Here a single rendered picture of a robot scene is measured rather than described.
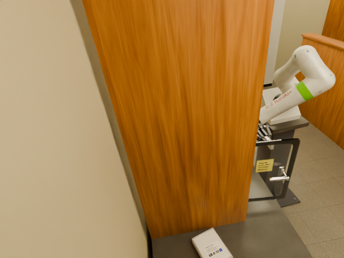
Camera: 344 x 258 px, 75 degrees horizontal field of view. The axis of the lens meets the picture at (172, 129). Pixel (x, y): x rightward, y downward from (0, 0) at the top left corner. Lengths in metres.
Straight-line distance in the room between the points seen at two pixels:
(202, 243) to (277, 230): 0.38
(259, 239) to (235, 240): 0.11
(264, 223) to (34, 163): 1.15
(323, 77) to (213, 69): 0.86
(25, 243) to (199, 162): 0.69
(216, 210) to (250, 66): 0.70
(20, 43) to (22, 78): 0.05
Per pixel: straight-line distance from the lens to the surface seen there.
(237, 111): 0.81
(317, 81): 1.46
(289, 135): 2.16
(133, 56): 0.67
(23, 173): 0.31
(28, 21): 0.42
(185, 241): 1.23
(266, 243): 1.26
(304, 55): 1.47
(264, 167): 1.14
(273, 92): 2.05
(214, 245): 1.18
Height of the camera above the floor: 2.02
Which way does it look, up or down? 34 degrees down
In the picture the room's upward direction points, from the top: 7 degrees counter-clockwise
